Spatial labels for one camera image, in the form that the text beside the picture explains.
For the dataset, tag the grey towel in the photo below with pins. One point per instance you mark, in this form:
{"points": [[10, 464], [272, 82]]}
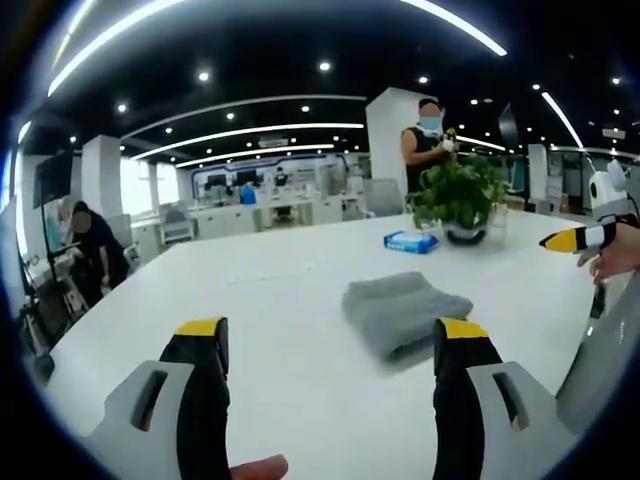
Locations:
{"points": [[402, 312]]}

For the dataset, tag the person's right hand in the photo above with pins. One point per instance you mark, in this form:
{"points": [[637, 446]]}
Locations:
{"points": [[612, 257]]}

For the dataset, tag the person's left hand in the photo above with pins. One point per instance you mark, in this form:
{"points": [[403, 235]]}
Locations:
{"points": [[260, 467]]}

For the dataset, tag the clear glass jar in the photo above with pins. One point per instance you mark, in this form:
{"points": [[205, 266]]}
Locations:
{"points": [[499, 222]]}

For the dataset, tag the green potted plant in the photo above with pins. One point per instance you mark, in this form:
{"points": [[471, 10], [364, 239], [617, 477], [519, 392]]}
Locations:
{"points": [[457, 197]]}

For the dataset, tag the person's grey clothing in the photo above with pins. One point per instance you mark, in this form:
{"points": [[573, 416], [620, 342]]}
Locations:
{"points": [[607, 365]]}

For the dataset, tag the blue wet wipes pack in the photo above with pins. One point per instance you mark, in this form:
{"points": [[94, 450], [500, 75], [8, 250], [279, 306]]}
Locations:
{"points": [[411, 241]]}

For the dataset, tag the grey office chair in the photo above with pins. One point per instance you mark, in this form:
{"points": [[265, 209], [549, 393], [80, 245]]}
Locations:
{"points": [[176, 222]]}

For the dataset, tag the black wall monitor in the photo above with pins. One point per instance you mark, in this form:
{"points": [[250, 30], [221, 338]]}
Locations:
{"points": [[52, 177]]}

